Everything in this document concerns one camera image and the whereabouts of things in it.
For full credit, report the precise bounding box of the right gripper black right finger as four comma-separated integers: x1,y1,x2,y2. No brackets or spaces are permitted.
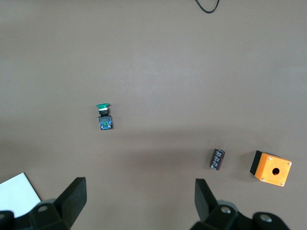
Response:
190,178,291,230

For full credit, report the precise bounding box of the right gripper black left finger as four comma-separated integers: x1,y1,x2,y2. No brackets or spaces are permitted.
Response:
0,177,87,230

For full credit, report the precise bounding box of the green mushroom push button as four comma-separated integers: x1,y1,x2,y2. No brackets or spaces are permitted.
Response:
95,103,114,131

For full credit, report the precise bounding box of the white drawer cabinet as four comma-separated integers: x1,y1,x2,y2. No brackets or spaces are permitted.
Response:
0,172,41,218

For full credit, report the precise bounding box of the orange button box, black base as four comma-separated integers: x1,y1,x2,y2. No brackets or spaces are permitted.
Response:
249,150,293,187

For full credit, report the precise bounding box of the dark cylindrical capacitor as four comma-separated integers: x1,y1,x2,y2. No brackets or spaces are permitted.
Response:
209,148,226,171

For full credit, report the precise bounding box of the black looped cable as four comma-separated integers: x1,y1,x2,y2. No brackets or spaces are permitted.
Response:
194,0,220,13

